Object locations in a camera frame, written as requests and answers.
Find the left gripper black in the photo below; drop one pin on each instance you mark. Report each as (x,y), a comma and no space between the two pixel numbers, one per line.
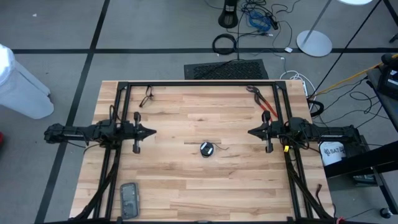
(133,132)

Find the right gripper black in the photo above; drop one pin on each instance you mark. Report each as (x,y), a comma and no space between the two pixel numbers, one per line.
(270,132)

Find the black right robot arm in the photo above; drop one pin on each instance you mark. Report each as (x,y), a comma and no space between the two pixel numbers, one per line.
(326,132)

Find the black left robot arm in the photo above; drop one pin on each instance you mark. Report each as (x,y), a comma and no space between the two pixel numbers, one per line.
(77,132)

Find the black eyeglasses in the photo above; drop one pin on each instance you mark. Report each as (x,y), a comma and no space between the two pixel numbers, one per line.
(147,98)

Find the black floor vent mat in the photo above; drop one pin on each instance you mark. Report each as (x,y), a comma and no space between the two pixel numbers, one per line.
(227,70)

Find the grey rectangular pouch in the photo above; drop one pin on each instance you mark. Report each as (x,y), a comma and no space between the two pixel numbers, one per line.
(129,200)

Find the white power adapter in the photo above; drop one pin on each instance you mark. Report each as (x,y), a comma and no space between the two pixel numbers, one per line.
(288,49)

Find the white lamp base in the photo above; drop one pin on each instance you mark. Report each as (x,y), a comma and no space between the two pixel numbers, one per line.
(314,43)

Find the black power strip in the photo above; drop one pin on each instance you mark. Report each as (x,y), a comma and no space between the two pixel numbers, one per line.
(272,21)

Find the black cylinder stand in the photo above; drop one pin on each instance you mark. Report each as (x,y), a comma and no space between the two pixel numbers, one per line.
(228,17)

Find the thin black slanted pole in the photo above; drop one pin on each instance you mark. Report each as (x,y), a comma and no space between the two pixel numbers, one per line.
(348,45)

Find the black side cart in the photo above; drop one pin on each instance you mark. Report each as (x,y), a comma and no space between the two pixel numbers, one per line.
(384,93)

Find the white trash bin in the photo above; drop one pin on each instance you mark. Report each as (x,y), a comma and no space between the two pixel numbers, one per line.
(18,84)

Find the black device white label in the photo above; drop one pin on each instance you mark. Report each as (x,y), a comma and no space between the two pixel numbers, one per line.
(392,82)

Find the black caster wheel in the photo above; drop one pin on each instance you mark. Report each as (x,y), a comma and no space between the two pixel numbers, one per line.
(385,213)

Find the black stand foot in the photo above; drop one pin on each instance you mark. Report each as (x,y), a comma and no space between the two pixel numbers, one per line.
(394,38)

